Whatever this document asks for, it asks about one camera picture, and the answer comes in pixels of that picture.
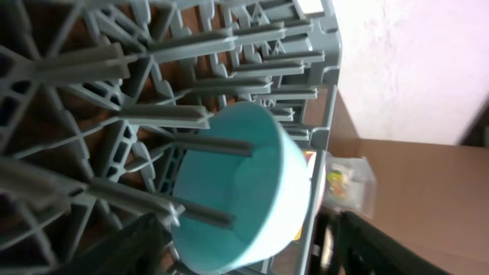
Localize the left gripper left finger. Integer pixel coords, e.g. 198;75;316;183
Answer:
49;213;171;275

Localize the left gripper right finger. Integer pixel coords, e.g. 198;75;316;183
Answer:
335;212;448;275

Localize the green snack wrapper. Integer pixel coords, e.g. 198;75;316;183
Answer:
326;170;349;199

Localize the light blue bowl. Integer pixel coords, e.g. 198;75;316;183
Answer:
172;102;309;274

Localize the black waste tray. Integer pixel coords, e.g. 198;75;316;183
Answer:
307;206;345;275

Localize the grey dishwasher rack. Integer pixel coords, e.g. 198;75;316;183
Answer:
1;1;342;274

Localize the clear plastic bin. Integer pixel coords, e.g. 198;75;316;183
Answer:
322;152;377;218

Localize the cardboard box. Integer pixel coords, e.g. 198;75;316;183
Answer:
329;95;488;274

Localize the yellow plate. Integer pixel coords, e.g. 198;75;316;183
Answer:
303;150;325;215

